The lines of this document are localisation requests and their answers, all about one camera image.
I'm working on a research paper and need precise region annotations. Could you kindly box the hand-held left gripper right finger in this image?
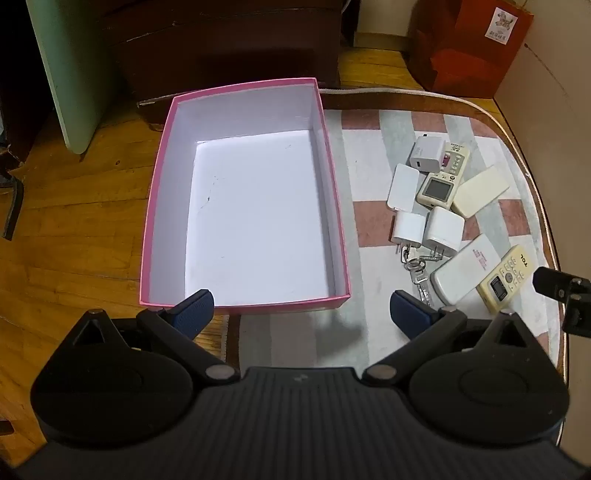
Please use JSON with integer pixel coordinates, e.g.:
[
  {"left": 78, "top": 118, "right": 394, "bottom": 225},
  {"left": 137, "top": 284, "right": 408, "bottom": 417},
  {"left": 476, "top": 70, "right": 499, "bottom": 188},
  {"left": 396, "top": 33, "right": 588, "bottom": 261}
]
[{"left": 362, "top": 290, "right": 532, "bottom": 384}]

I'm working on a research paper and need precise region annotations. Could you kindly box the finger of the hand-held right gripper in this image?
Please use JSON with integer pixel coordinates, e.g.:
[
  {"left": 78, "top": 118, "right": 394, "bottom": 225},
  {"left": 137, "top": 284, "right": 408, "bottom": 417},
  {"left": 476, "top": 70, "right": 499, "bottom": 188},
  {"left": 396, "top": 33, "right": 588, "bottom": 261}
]
[{"left": 532, "top": 267, "right": 591, "bottom": 337}]

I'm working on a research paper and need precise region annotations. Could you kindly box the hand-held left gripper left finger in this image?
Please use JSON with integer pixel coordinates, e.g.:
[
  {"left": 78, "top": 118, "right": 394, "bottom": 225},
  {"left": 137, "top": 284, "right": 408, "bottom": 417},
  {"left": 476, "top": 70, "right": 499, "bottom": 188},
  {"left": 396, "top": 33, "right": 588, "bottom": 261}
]
[{"left": 69, "top": 290, "right": 241, "bottom": 384}]

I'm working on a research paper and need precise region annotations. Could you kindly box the bunch of keys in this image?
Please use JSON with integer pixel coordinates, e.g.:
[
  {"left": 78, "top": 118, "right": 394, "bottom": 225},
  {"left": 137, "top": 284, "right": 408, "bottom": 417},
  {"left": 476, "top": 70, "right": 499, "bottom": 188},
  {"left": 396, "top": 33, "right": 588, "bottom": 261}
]
[{"left": 399, "top": 247, "right": 435, "bottom": 308}]

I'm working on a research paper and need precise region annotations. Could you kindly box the yellow remote control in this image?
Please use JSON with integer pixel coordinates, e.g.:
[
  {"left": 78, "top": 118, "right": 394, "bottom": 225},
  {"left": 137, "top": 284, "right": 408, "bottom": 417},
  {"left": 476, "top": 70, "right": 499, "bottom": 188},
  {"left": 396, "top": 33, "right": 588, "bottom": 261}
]
[{"left": 477, "top": 244, "right": 539, "bottom": 315}]

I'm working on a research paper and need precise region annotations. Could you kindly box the white remote with pink label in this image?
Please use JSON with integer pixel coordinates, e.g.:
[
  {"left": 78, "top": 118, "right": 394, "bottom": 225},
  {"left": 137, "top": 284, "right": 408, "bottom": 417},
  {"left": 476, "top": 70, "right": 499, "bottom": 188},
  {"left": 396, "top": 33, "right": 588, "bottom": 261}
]
[{"left": 430, "top": 233, "right": 502, "bottom": 306}]

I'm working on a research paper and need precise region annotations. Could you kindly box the small white plug charger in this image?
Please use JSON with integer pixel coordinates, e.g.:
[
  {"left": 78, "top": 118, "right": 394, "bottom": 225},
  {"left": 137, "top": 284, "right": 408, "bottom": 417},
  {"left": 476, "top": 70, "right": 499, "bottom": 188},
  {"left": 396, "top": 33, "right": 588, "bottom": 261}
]
[{"left": 392, "top": 211, "right": 426, "bottom": 254}]

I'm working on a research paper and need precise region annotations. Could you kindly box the large white plug charger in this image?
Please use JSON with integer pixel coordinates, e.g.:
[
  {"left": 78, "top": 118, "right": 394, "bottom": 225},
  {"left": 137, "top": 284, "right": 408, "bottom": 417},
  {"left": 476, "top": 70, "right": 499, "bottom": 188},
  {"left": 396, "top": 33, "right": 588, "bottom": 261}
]
[{"left": 422, "top": 206, "right": 465, "bottom": 259}]

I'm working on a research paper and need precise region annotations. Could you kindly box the plain beige remote control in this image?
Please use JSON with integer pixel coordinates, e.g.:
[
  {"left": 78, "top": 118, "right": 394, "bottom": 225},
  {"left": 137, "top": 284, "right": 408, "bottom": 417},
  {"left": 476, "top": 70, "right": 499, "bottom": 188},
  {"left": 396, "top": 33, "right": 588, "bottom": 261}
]
[{"left": 451, "top": 165, "right": 510, "bottom": 217}]

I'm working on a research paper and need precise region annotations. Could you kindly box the pink cardboard box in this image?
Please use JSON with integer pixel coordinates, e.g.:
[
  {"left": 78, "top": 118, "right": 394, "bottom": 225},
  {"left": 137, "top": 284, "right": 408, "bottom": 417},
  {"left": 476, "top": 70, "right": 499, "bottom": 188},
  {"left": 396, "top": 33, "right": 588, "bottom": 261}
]
[{"left": 139, "top": 78, "right": 352, "bottom": 316}]

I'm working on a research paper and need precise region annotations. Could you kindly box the white power bank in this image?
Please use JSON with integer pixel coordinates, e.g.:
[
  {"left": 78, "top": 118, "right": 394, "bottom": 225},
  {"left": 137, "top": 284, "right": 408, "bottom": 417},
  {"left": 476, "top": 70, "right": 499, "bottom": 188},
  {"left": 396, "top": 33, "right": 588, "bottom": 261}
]
[{"left": 387, "top": 165, "right": 421, "bottom": 213}]

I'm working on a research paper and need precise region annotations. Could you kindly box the small beige device with screen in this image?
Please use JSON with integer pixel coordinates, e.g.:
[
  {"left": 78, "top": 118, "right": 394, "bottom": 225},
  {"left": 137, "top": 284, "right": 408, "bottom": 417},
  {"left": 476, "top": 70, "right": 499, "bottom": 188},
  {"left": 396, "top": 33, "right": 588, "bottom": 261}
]
[{"left": 416, "top": 172, "right": 461, "bottom": 207}]

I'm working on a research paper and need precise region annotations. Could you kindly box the beige remote with pink screen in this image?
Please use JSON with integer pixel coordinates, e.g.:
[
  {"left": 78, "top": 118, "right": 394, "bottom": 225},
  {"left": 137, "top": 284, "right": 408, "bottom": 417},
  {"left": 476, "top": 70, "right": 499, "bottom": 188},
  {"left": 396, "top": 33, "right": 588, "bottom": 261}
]
[{"left": 438, "top": 142, "right": 472, "bottom": 185}]

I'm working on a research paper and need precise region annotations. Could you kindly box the white power adapter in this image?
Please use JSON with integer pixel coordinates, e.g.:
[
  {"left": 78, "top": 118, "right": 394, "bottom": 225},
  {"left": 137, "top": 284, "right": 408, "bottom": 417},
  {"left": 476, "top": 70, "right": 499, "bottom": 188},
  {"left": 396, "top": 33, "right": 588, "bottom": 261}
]
[{"left": 409, "top": 135, "right": 446, "bottom": 172}]

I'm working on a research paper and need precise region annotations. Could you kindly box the checkered floor mat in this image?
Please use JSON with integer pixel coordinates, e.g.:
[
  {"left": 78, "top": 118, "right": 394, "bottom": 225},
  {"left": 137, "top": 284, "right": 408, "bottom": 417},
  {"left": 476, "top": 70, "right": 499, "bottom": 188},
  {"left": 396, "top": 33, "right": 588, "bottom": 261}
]
[{"left": 224, "top": 88, "right": 570, "bottom": 450}]

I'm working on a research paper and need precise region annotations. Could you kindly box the red paper bag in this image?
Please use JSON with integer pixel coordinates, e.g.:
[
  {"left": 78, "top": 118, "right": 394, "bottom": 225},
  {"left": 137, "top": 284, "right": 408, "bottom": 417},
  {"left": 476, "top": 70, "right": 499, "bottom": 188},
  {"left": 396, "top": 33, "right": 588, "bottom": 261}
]
[{"left": 409, "top": 0, "right": 535, "bottom": 100}]

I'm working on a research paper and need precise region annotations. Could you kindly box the dark brown wooden cabinet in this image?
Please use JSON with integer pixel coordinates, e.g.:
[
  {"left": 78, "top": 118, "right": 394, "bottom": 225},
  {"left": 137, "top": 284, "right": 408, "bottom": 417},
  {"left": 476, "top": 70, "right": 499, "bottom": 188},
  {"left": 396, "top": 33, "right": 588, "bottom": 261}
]
[{"left": 99, "top": 0, "right": 342, "bottom": 121}]

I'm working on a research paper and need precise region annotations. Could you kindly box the green board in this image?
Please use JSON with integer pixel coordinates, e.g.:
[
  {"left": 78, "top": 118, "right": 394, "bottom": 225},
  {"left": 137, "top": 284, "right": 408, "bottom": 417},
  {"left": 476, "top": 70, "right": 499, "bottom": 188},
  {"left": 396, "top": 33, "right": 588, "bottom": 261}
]
[{"left": 25, "top": 0, "right": 118, "bottom": 155}]

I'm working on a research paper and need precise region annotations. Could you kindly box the white cabinet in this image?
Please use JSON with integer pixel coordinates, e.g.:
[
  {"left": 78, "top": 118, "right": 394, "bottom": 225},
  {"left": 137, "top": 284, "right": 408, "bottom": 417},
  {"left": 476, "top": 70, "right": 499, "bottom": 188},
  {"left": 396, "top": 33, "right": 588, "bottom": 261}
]
[{"left": 342, "top": 0, "right": 419, "bottom": 49}]

